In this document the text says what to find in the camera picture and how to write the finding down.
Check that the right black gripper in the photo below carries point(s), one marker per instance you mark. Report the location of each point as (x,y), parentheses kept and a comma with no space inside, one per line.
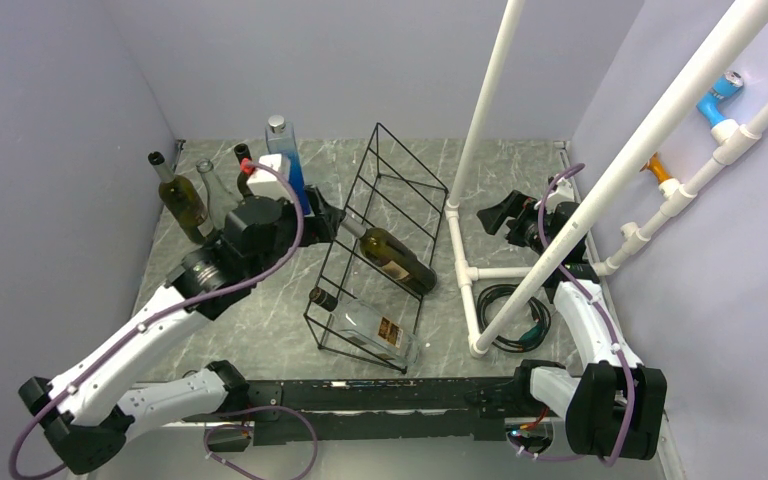
(516,205)

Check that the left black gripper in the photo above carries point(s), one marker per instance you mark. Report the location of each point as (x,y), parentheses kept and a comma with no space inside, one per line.
(319,226)

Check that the dark labelled wine bottle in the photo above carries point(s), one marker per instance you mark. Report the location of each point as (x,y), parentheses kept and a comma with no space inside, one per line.
(391,256)

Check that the clear square liquor bottle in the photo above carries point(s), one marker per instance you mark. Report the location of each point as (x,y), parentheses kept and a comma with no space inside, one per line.
(364,326)

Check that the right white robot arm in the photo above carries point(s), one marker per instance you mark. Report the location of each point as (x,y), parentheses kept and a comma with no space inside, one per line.
(614,408)

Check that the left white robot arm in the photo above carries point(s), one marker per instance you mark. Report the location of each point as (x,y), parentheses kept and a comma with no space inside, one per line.
(196,292)

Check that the clear empty glass bottle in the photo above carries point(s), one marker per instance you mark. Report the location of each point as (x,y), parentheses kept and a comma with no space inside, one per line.
(220,201)

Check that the dark green wine bottle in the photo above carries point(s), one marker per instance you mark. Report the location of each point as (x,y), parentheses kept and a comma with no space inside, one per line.
(244,158)

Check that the green wine bottle far left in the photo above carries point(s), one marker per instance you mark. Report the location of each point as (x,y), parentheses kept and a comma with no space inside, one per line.
(180,197)

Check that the blue square glass bottle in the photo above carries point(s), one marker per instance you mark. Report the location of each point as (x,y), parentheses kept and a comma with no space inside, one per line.
(280,139)

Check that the orange pipe fitting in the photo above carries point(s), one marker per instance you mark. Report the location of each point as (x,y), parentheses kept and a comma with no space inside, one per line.
(657,169)

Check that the blue pipe fitting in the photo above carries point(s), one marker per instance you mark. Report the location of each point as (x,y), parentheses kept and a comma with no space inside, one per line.
(729,84)

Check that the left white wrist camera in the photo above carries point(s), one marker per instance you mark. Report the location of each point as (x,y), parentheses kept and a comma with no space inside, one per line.
(264,180)

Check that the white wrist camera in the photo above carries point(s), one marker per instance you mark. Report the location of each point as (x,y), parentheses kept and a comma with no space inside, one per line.
(562,192)
(264,180)

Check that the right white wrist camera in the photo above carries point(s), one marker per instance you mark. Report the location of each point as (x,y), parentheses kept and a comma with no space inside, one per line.
(562,192)

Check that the black wire wine rack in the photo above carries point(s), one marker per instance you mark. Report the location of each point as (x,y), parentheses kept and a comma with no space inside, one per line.
(392,189)

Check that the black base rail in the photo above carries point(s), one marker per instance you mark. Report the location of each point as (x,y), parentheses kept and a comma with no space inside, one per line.
(478,408)

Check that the aluminium frame rail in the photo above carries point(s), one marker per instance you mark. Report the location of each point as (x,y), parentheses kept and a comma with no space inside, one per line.
(159,427)

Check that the white PVC pipe frame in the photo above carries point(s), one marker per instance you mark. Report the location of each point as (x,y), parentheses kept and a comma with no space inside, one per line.
(739,25)

